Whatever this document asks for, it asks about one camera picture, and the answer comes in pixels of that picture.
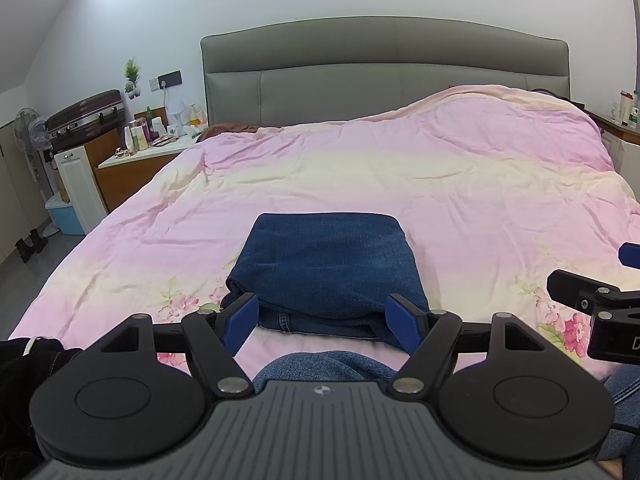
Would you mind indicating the brown pillow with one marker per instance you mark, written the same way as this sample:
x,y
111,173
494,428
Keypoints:
x,y
225,131

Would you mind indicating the person's leg in jeans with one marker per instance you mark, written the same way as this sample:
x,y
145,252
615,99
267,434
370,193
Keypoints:
x,y
325,367
625,400

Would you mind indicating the wooden bedside table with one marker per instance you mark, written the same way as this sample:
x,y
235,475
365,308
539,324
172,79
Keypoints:
x,y
622,145

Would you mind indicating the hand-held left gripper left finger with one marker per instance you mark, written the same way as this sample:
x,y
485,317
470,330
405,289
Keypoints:
x,y
240,322

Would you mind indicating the wooden nightstand with white top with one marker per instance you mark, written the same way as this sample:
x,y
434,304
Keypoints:
x,y
130,180

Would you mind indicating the standing fan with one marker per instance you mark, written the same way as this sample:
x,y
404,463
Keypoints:
x,y
27,130

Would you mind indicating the blue storage bin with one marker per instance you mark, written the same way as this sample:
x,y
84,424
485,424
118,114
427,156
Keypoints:
x,y
67,217

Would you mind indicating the group of cosmetic bottles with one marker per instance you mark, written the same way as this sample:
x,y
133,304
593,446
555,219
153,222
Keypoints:
x,y
142,132

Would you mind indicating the white table lamp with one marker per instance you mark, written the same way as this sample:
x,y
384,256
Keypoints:
x,y
177,110

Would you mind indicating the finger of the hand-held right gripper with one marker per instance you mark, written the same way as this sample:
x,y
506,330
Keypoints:
x,y
575,290
631,254

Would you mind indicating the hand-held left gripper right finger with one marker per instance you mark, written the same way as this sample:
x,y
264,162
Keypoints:
x,y
402,322

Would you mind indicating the small potted plant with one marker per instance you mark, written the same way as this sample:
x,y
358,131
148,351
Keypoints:
x,y
131,72

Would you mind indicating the black wall switch panel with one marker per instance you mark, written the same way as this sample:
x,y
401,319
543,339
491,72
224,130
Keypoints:
x,y
171,79

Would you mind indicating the pink floral blanket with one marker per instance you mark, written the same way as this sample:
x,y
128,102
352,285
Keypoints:
x,y
400,160

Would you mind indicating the white bottle with red cap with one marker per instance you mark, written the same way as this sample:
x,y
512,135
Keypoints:
x,y
625,107

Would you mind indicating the grey padded headboard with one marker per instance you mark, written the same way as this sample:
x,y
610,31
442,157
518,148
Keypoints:
x,y
350,70

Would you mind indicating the beige wardrobe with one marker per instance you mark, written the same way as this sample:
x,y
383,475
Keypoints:
x,y
10,195

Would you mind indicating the brown suitcase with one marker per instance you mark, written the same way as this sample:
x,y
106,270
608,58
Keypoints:
x,y
85,116

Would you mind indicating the black cloth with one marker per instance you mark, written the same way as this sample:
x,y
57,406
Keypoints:
x,y
25,385

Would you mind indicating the blue denim pants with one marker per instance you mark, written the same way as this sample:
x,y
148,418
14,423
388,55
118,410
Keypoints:
x,y
325,260

